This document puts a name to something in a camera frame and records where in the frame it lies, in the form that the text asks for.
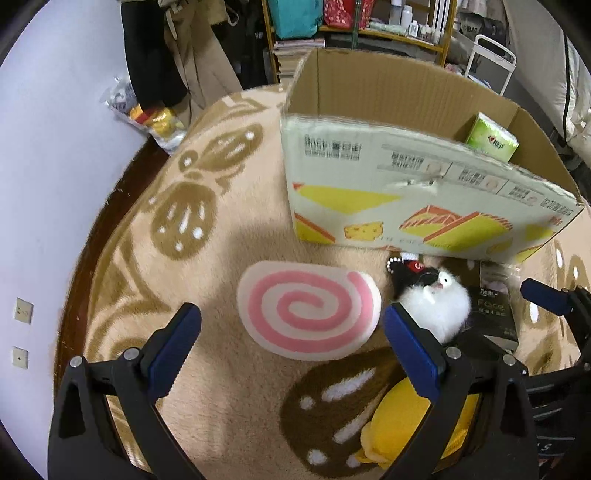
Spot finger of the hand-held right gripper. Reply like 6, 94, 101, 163
520, 278, 591, 333

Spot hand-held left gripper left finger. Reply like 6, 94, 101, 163
47, 302, 206, 480

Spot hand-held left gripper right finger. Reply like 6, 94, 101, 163
383, 302, 539, 480

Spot white fluffy plush toy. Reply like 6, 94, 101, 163
387, 256, 472, 344

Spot yellow plush toy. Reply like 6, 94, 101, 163
355, 376, 483, 469

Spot pink spiral plush cushion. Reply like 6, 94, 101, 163
236, 261, 383, 361

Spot printed cardboard box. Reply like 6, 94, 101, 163
279, 47, 586, 265

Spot black tissue pack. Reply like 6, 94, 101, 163
478, 261, 520, 354

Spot beige patterned blanket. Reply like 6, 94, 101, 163
83, 85, 591, 480

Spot green tissue pack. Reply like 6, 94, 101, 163
465, 112, 520, 163

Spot plastic bag of plush toys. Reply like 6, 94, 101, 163
100, 76, 188, 153

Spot white padded recliner chair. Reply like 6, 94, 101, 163
501, 0, 591, 162

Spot white trolley cart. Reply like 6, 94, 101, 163
464, 36, 518, 97

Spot wooden shelf rack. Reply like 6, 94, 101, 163
261, 0, 458, 84

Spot beige hanging trousers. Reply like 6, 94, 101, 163
161, 0, 243, 112

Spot black hanging garment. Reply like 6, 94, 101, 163
121, 0, 189, 109

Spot group of cosmetic bottles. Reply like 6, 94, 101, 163
390, 0, 444, 44

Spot stack of books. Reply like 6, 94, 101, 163
272, 39, 326, 84

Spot red patterned bag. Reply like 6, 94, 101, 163
323, 0, 375, 29

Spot teal paper bag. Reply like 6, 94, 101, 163
267, 0, 324, 40

